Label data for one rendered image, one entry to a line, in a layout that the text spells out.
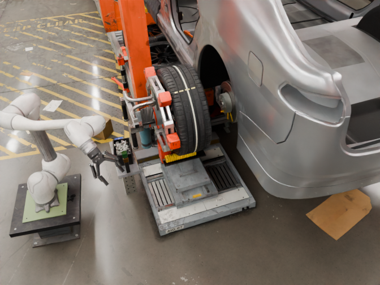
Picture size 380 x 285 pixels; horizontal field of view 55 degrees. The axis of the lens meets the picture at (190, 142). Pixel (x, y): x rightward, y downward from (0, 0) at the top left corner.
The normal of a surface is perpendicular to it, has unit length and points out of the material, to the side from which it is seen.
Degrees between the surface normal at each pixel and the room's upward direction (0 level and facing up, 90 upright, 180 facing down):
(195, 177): 0
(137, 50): 90
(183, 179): 0
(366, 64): 22
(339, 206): 2
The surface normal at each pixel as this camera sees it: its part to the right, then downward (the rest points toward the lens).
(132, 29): 0.33, 0.62
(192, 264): -0.04, -0.75
